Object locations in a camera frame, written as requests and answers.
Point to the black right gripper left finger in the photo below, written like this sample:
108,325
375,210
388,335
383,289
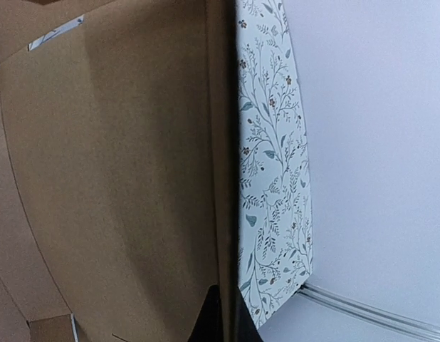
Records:
208,326

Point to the left aluminium frame post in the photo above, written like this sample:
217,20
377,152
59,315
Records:
370,314

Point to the brown cardboard box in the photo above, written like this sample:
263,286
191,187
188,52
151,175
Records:
118,179

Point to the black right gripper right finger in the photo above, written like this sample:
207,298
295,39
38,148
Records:
245,327

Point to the floral white table mat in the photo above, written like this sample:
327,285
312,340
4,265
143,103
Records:
275,223

